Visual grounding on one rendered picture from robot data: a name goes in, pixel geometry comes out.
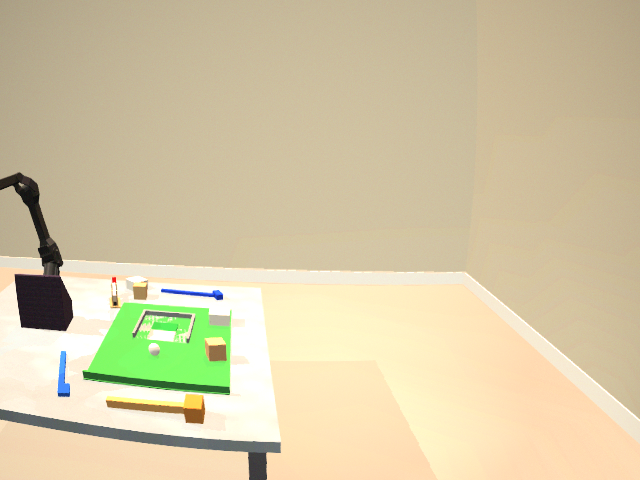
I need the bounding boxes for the green putting mat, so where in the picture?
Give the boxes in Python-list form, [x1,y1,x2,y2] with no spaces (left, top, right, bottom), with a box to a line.
[88,303,232,385]

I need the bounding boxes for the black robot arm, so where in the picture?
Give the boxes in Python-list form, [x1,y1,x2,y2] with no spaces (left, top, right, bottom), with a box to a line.
[0,173,63,275]

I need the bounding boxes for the tan cube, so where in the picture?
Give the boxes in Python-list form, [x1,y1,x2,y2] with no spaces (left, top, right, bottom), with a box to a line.
[133,282,148,300]
[205,337,227,362]

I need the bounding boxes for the white ball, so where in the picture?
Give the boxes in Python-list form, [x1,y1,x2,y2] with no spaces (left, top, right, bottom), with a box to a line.
[148,343,160,356]

